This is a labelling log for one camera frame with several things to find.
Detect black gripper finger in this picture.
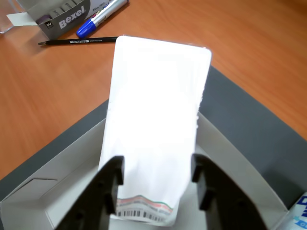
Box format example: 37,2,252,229
191,153,268,230
54,155,125,230

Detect white refill pouch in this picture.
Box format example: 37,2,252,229
99,35,213,227

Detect gray paper box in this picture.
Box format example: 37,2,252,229
0,112,288,230

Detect gray Bexel battery box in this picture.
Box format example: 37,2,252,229
6,0,93,40

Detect dark gray rubber mat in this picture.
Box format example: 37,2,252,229
0,64,307,209

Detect white blue-labelled cup container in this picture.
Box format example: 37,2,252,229
275,191,307,230

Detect black pencil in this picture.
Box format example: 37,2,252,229
38,36,120,46

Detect blue capped marker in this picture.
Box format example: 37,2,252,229
76,0,130,38

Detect clear plastic container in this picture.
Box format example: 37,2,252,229
0,0,27,34

